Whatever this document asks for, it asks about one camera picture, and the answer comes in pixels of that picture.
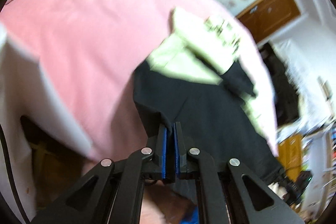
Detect person's left hand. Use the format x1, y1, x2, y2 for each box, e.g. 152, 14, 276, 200
139, 185, 195, 224

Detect yellow wooden drawer cabinet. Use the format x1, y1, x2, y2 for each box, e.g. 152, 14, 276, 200
277, 134, 302, 181

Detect brown wooden door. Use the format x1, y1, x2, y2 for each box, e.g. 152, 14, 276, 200
238, 0, 301, 43

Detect green and black hooded jacket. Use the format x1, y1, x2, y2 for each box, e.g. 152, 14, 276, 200
133, 7, 284, 185

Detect pink bed sheet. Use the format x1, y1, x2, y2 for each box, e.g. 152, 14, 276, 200
0, 0, 279, 162

